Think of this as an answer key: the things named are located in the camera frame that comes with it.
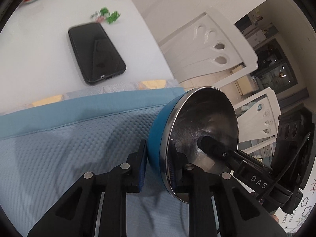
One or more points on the black smartphone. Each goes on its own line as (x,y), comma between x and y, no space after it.
(96,51)

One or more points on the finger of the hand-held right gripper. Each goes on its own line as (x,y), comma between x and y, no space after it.
(217,150)

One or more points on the beige box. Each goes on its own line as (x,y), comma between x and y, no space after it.
(244,85)

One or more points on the green candy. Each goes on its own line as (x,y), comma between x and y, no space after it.
(113,17)
(103,11)

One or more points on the blue table mat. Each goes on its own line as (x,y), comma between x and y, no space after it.
(61,158)

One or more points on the cartoon wall sticker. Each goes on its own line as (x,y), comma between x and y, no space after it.
(305,209)

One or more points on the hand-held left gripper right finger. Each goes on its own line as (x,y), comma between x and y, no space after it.
(181,177)

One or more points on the blue steel-lined bowl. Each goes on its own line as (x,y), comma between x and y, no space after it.
(207,118)

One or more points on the white wooden chair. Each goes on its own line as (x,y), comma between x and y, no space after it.
(261,121)
(209,47)

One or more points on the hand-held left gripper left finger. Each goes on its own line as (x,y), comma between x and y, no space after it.
(142,170)

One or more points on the dark glass cabinet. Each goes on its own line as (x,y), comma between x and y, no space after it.
(274,61)

